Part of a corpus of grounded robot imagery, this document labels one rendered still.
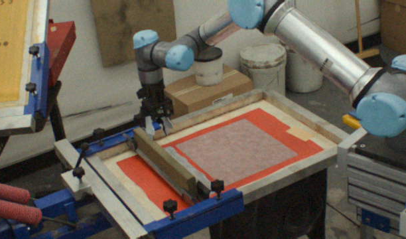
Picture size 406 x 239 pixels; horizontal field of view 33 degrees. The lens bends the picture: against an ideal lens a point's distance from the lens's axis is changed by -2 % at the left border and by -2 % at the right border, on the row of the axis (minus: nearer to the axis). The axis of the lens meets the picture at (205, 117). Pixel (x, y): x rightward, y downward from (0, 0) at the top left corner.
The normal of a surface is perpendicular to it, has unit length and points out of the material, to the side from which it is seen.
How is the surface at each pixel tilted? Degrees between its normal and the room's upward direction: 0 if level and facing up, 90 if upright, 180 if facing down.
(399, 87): 31
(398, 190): 90
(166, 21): 89
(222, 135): 0
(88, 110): 90
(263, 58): 0
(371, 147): 0
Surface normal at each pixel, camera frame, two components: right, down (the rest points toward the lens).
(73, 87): 0.50, 0.36
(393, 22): -0.88, 0.30
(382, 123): -0.52, 0.51
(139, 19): 0.03, 0.47
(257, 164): -0.11, -0.88
